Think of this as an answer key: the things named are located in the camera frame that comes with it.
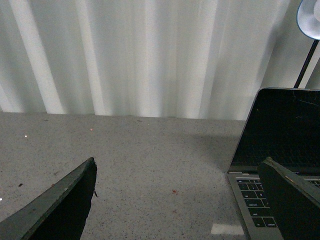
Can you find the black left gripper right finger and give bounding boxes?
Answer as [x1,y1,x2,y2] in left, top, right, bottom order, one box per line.
[257,157,320,240]

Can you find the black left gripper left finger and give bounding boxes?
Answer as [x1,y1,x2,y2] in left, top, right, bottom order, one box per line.
[0,157,97,240]

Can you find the grey laptop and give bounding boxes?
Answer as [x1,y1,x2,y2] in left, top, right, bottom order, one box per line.
[227,87,320,240]

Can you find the white tape piece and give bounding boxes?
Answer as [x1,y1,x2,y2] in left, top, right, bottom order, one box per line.
[210,223,244,236]

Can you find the white desk lamp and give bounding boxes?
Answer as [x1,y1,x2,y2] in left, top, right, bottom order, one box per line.
[294,0,320,89]

